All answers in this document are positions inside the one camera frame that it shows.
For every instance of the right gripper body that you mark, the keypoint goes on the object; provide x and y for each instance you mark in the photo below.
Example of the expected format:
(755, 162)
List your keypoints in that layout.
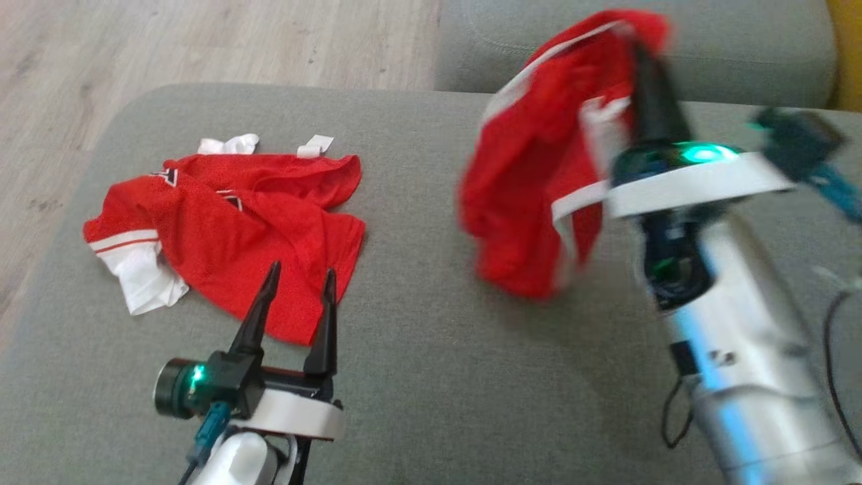
(687, 185)

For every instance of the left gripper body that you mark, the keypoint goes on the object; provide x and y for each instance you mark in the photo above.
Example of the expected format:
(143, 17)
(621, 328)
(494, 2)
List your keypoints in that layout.
(303, 414)

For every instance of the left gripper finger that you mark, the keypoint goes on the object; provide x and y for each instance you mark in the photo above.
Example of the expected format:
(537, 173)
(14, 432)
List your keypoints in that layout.
(259, 316)
(324, 330)

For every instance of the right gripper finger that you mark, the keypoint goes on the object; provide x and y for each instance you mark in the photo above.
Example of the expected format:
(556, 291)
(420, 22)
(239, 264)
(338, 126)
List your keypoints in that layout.
(656, 108)

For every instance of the red basketball jersey white sleeves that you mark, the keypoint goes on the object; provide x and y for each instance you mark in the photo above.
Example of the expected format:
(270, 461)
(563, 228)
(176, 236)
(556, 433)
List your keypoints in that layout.
(269, 229)

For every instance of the red shorts white stripes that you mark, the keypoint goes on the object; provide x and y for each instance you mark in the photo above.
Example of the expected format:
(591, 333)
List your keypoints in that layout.
(532, 168)

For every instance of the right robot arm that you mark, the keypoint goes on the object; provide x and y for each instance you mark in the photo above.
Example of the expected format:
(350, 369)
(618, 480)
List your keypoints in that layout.
(747, 350)

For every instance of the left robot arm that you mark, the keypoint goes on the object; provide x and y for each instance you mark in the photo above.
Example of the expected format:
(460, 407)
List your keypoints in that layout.
(239, 461)

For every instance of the grey sofa seat cushion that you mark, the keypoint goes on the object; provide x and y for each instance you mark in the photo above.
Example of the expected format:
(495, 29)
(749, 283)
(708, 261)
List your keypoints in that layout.
(707, 54)

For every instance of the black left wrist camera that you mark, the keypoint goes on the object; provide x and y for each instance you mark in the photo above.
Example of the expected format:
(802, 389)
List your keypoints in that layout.
(232, 387)

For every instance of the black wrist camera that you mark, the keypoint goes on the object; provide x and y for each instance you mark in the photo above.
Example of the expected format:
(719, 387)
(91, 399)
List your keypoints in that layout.
(232, 387)
(798, 141)

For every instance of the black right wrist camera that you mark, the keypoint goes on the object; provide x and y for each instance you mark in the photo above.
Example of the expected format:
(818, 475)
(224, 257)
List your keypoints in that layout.
(798, 141)

